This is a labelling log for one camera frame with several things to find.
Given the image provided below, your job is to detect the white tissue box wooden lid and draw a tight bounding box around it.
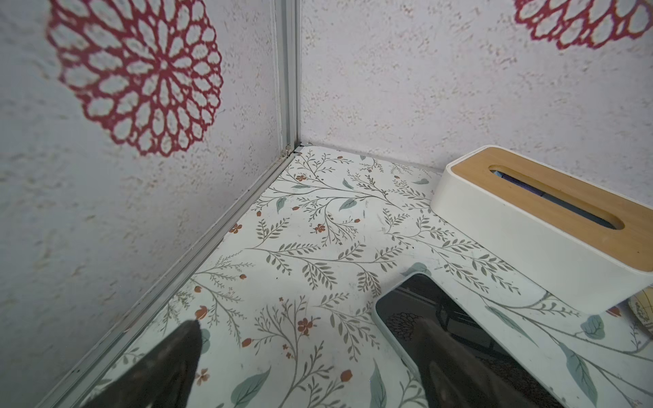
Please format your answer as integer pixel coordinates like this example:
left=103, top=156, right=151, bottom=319
left=431, top=146, right=652, bottom=315

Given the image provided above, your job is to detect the clear plastic bag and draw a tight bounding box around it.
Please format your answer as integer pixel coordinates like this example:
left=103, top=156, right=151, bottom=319
left=627, top=286, right=653, bottom=335

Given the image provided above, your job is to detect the black phone with screen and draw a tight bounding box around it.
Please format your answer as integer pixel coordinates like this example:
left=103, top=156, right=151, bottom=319
left=372, top=272, right=559, bottom=407

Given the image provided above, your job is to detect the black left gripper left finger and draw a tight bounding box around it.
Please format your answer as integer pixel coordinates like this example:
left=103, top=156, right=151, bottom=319
left=85, top=321, right=202, bottom=408

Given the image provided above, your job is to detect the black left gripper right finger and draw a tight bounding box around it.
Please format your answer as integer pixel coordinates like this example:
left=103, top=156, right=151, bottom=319
left=417, top=319, right=534, bottom=407

